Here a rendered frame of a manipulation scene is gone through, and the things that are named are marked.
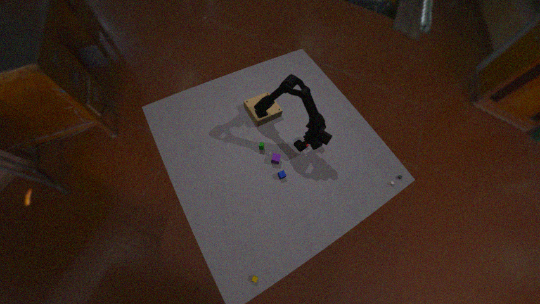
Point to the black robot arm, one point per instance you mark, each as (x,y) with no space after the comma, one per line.
(316,123)

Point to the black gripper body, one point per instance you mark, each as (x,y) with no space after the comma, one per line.
(301,145)

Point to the purple block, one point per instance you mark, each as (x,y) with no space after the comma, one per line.
(275,158)

